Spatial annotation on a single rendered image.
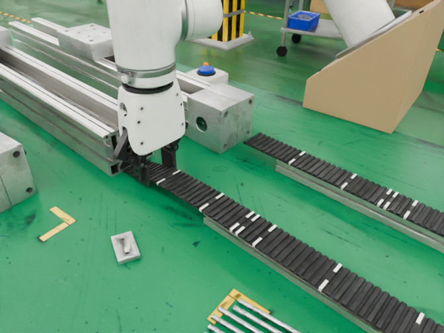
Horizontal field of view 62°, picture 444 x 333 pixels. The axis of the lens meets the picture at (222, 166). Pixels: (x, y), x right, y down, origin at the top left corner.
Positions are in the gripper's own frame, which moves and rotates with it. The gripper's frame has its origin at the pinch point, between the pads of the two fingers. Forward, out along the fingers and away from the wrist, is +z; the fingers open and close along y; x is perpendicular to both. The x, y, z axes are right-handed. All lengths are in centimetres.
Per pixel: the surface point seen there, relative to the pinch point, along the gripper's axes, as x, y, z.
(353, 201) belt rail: -28.1, 17.6, 2.3
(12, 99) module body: 43.8, -5.0, 0.1
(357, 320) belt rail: -38.1, -2.0, 2.5
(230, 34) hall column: 207, 263, 70
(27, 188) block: 13.1, -16.7, 2.3
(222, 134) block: -2.2, 14.5, -1.2
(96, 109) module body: 20.8, 2.2, -2.8
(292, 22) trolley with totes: 143, 275, 49
